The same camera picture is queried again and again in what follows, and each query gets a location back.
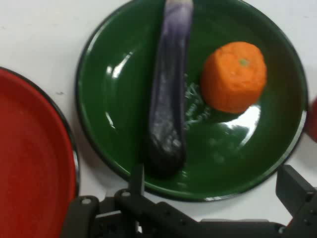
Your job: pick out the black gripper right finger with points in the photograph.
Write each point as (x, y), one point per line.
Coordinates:
(301, 198)

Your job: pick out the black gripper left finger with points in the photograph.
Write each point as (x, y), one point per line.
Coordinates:
(138, 215)

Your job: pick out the purple eggplant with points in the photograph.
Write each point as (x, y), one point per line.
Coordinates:
(168, 99)

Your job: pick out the red apple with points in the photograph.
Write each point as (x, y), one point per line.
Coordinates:
(314, 119)

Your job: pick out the green enamel plate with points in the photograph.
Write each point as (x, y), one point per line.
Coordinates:
(119, 99)

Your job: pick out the red enamel plate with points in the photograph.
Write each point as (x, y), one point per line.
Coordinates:
(29, 148)

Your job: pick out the orange mandarin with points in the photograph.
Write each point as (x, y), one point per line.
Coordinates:
(232, 79)

